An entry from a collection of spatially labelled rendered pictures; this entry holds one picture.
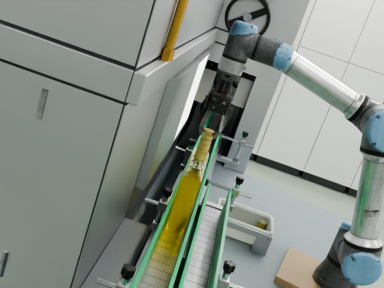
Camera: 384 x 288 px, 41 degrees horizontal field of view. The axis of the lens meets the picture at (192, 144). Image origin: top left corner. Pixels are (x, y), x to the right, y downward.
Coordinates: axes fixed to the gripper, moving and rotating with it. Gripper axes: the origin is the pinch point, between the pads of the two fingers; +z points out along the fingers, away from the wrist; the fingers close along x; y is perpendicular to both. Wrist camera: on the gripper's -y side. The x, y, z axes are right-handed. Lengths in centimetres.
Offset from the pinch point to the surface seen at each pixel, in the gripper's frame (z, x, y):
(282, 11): -42, 10, -96
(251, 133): 19, 16, -96
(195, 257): 27.2, 9.1, 27.6
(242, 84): -2, 4, -106
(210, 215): 27.2, 9.6, -2.5
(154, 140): 2.1, -12.8, 19.9
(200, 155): 1.7, 0.7, 19.0
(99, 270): 27, -12, 50
